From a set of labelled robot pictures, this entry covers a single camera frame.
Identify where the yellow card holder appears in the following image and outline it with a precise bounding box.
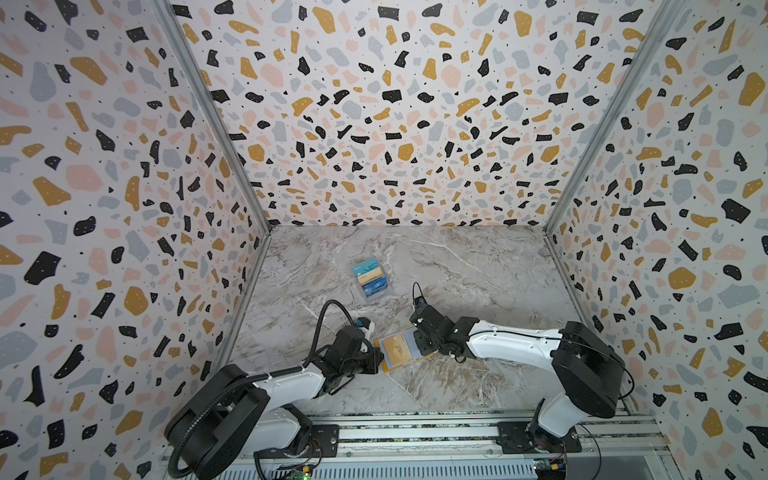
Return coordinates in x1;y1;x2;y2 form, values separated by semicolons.
374;328;434;373

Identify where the gold credit card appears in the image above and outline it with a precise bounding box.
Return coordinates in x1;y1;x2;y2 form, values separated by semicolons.
378;330;420;370

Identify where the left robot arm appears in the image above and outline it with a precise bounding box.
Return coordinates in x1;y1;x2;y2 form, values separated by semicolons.
164;317;383;479

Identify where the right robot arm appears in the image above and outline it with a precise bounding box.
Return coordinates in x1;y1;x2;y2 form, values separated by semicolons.
410;296;626;444

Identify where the white ventilation grille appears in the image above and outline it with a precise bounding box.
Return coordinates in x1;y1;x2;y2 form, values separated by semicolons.
179;459;541;480

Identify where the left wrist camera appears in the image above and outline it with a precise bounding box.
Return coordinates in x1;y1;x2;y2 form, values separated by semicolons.
355;317;375;340

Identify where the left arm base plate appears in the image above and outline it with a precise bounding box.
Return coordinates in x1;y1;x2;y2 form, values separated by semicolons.
257;424;340;462

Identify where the black corrugated cable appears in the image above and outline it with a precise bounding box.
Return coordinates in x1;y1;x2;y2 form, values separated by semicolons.
165;298;359;479

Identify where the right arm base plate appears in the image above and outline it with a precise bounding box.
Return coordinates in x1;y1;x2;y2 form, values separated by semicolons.
496;421;582;454

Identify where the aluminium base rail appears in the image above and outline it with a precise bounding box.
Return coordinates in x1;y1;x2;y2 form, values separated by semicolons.
157;410;673;475

